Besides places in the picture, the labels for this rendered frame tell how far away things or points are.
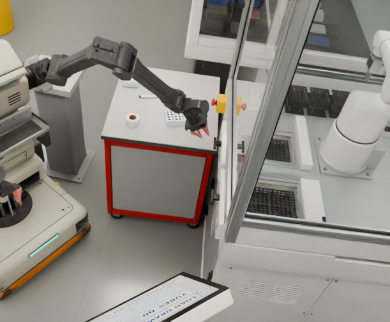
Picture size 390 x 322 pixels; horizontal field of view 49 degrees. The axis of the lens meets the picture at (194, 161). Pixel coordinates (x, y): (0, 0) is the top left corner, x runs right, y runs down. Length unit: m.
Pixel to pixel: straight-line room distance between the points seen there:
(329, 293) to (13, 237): 1.57
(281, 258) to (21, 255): 1.32
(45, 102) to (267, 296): 1.60
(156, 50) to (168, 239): 2.07
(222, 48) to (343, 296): 1.49
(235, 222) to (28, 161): 0.99
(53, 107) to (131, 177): 0.62
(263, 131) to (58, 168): 2.03
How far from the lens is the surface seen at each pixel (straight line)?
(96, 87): 3.71
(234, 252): 1.65
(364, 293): 2.01
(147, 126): 2.22
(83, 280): 2.57
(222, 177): 1.80
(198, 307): 1.19
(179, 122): 2.22
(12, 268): 2.38
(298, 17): 0.99
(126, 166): 2.33
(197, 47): 2.61
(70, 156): 2.87
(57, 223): 2.44
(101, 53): 1.42
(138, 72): 1.49
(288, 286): 1.91
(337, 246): 1.65
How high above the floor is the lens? 2.27
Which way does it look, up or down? 47 degrees down
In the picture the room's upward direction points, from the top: 10 degrees clockwise
